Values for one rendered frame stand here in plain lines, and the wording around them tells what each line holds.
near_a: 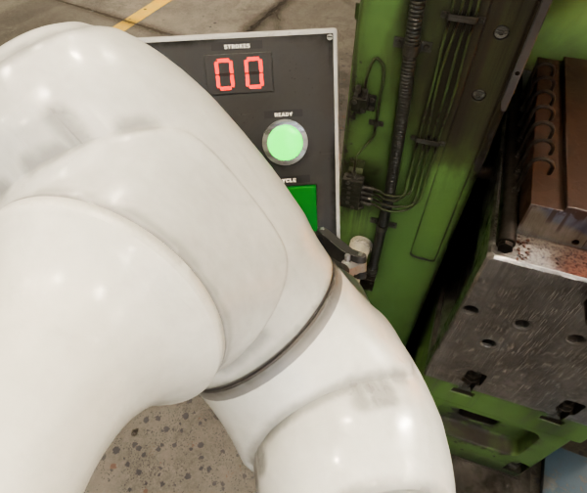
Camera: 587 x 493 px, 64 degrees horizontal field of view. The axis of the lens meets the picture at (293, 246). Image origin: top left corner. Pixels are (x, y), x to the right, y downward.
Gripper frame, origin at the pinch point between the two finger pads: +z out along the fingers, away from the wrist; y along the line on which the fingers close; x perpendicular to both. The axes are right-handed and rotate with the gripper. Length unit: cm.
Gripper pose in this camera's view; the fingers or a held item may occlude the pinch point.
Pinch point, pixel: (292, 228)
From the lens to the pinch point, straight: 58.3
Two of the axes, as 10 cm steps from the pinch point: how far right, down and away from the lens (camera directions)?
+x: -0.5, -9.3, -3.7
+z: -0.9, -3.7, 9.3
